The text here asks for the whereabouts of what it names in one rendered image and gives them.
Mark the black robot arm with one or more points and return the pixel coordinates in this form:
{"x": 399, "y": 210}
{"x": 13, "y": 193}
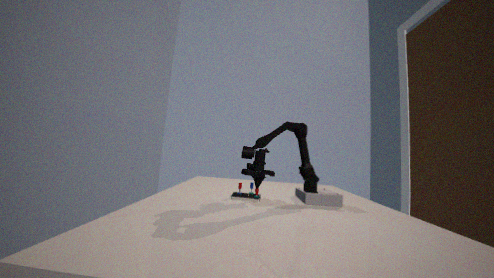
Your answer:
{"x": 306, "y": 169}

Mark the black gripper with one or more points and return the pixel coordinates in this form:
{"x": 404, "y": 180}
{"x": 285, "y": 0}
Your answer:
{"x": 258, "y": 172}

